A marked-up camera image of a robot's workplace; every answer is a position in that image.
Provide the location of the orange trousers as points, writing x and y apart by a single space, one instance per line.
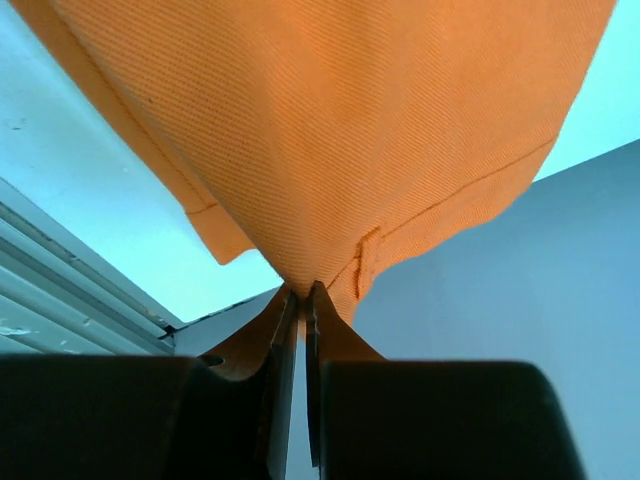
338 138

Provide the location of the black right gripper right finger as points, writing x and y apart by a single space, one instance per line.
374 418

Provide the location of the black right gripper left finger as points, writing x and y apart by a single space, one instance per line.
222 415

